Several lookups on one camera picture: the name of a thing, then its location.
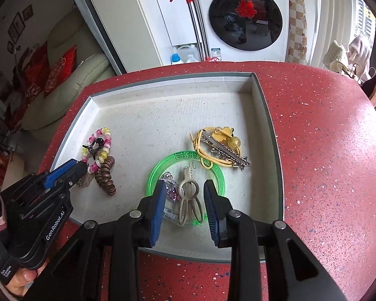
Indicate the white washing machine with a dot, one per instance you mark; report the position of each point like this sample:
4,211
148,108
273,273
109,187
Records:
269,50

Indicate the beige cutout hair clip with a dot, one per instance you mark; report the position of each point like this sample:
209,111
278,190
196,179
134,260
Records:
188,191

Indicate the silver star hair clip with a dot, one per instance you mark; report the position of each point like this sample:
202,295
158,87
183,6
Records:
232,160

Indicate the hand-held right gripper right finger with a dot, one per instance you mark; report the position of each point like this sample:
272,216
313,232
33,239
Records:
213,216

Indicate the person's left hand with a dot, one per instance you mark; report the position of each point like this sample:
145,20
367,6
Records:
25,277

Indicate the mop with red hook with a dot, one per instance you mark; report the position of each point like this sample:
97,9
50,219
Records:
195,22

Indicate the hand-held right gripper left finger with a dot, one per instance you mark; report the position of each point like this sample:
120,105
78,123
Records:
158,216

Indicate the white cabinet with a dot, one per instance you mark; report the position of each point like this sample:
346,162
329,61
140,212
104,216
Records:
150,12

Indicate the white plastic jug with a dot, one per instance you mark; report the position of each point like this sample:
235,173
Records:
185,50

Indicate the rhinestone hair clip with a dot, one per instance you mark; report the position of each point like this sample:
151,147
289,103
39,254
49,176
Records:
173,192

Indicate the clear plastic bottle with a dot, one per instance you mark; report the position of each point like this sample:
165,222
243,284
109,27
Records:
191,59

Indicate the grey jewelry tray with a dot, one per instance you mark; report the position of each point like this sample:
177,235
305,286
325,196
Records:
144,116

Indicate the cream leather sofa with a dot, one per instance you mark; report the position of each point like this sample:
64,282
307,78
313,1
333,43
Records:
81,75

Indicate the small picture frame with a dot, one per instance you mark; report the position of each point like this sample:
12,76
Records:
27,12
10,47

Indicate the clear plastic hair clip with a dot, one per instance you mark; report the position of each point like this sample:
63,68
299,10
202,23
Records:
172,214

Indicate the beige cloth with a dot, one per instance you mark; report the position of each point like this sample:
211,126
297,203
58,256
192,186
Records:
335,55

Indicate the black claw hair clip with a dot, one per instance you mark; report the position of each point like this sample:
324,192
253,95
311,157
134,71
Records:
95,150

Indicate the blue capped bottle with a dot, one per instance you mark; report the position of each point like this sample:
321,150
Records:
175,59

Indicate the large picture frame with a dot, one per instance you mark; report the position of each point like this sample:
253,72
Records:
15,26

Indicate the checkered cloth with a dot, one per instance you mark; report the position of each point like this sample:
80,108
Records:
297,22

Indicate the white curtain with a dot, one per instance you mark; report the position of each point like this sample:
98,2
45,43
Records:
332,12

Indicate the red embroidered cushion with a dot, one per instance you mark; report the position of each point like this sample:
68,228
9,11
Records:
61,69
34,69

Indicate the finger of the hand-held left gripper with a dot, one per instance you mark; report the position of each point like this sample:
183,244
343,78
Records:
73,182
65,171

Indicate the pale pink cloth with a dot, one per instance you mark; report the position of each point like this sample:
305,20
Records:
359,53

